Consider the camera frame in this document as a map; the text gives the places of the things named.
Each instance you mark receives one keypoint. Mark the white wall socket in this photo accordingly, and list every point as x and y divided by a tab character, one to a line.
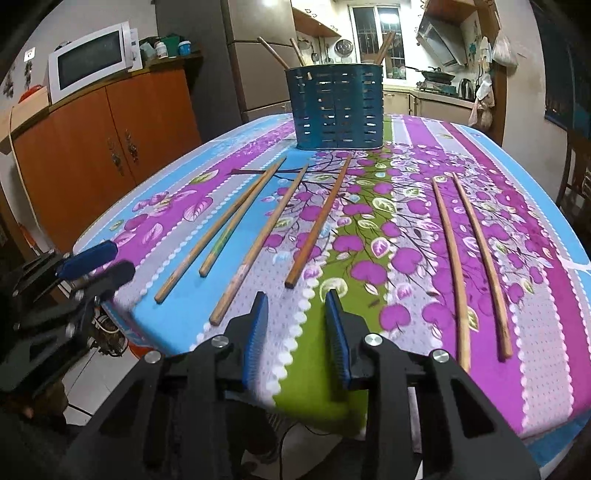
30	52

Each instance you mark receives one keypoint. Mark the green box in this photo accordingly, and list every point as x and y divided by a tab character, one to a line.
171	44

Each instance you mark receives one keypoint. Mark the black wok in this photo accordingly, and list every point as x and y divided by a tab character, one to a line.
436	74

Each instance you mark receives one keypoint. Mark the white plastic bag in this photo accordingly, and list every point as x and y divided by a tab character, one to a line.
504	50

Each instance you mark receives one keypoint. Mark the small wall cabinet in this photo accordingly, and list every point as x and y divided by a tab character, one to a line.
316	23

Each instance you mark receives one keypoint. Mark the wooden chair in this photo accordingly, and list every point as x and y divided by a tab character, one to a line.
577	184

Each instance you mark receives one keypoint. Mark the kitchen window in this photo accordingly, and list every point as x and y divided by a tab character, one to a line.
369	27

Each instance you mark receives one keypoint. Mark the steel range hood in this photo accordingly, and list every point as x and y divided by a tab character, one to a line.
441	39

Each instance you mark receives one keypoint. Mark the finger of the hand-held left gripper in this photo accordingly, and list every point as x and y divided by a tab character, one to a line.
90	258
111	277

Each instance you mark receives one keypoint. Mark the wall cabinet over hood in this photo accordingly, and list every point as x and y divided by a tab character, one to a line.
461	14

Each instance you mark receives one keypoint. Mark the red item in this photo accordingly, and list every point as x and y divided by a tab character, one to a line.
28	94

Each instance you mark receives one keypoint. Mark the gas stove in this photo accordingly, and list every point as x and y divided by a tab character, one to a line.
436	86

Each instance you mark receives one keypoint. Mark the steel kettle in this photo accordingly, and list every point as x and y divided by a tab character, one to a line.
466	88

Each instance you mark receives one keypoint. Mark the grey refrigerator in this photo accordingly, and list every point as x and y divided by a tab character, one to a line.
258	55

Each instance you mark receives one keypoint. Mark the hanging cloth bags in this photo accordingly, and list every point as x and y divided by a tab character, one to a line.
482	101

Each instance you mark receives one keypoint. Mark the cream kitchen base cabinets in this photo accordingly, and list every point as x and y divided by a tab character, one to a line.
438	108

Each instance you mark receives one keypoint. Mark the white bottle red label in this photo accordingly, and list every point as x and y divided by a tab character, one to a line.
161	49

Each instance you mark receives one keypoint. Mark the white microwave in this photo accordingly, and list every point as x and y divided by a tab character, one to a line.
87	62

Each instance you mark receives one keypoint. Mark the blue perforated utensil holder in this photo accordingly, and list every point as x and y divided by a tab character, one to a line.
337	106

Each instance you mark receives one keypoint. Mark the beige box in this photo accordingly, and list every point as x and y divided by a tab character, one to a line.
30	113

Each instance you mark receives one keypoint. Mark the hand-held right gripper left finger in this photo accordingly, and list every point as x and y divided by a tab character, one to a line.
254	341

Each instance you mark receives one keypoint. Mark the floral wall sticker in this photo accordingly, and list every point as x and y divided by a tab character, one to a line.
472	46

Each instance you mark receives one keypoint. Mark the hanging metal colander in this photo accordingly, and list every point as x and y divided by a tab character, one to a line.
343	47

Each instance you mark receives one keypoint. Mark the wooden chopstick green print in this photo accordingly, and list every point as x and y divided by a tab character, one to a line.
217	253

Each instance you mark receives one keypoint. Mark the orange wooden cabinet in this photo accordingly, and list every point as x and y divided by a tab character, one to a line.
92	161

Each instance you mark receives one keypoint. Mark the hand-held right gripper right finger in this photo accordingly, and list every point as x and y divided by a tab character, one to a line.
341	341

